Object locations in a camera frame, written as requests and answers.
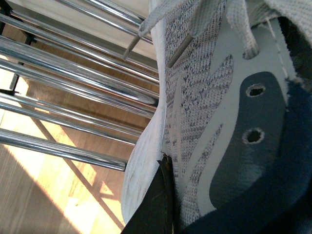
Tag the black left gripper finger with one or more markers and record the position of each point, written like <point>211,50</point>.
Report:
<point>155,213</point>

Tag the grey sneaker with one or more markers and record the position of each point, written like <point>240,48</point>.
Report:
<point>234,115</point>

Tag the black metal shoe rack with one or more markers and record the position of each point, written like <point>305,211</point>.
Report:
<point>72,77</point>

